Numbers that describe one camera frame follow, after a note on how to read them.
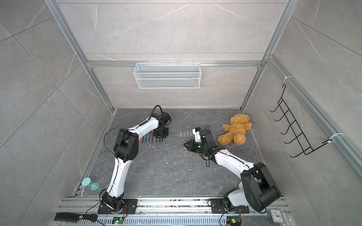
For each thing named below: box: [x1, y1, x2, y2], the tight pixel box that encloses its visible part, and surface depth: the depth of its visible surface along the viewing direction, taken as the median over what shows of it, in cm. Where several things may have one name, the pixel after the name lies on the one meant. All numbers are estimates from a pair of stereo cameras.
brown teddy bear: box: [217, 113, 253, 146], surface depth 98 cm
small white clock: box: [268, 209, 285, 225], surface depth 70 cm
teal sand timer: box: [81, 177, 99, 191], surface depth 76 cm
